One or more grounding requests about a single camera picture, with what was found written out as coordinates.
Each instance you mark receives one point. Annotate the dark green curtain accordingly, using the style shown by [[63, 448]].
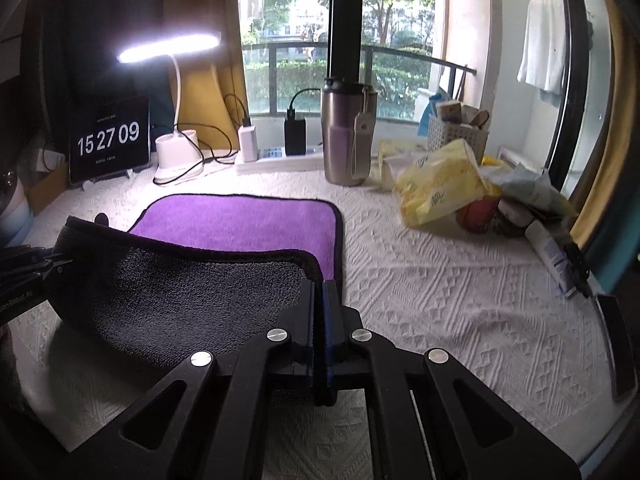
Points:
[[80, 43]]

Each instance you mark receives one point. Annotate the white patterned tablecloth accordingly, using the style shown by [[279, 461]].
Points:
[[488, 300]]

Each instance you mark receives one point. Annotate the yellow curtain right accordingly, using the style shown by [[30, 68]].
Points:
[[614, 148]]

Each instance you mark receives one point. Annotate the cardboard box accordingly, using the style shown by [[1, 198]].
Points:
[[47, 190]]

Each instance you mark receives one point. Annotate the white charger plug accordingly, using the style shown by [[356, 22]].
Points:
[[248, 140]]

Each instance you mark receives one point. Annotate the black smartphone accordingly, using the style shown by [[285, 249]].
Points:
[[617, 346]]

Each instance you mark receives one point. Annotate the purple and grey towel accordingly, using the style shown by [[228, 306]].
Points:
[[195, 272]]

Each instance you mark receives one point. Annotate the yellow curtain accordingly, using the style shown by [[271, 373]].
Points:
[[213, 90], [614, 148]]

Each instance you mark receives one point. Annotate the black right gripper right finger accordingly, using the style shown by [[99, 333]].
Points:
[[429, 417]]

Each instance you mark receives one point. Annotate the stainless steel tumbler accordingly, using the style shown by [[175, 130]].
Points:
[[348, 117]]

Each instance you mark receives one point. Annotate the black charger plug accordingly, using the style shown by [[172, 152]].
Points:
[[294, 134]]

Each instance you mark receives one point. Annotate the yellow plastic snack bag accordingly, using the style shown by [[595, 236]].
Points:
[[439, 184]]

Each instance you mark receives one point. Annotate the white lotion tube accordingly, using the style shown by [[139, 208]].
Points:
[[552, 256]]

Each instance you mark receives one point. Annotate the white woven storage basket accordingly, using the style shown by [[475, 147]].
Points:
[[440, 133]]

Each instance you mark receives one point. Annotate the yellow curtain left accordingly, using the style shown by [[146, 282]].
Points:
[[213, 90]]

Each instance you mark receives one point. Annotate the white power strip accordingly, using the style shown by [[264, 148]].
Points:
[[272, 160]]

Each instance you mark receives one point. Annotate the white plastic bag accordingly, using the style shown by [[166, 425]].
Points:
[[529, 188]]

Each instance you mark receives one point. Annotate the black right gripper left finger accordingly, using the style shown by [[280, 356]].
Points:
[[207, 418]]

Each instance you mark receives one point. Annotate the tablet showing clock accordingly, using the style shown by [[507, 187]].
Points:
[[110, 139]]

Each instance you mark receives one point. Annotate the white hanging shirt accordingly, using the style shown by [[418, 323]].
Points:
[[544, 48]]

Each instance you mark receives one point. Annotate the red cup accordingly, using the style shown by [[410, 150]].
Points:
[[477, 216]]

